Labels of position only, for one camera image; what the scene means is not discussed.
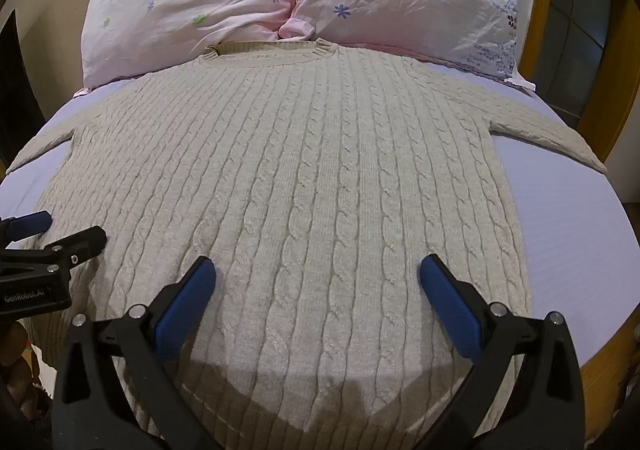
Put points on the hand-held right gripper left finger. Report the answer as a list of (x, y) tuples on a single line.
[(186, 300)]

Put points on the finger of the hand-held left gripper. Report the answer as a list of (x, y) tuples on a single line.
[(31, 223), (82, 241)]

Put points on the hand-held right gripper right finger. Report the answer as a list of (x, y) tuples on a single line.
[(450, 297)]

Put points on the pink pillow with tree print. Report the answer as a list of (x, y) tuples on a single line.
[(195, 0)]

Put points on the person's left hand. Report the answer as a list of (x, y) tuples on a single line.
[(17, 370)]

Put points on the lavender bed sheet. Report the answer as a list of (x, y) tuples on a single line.
[(565, 215)]

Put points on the wooden bed frame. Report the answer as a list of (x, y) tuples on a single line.
[(560, 55)]

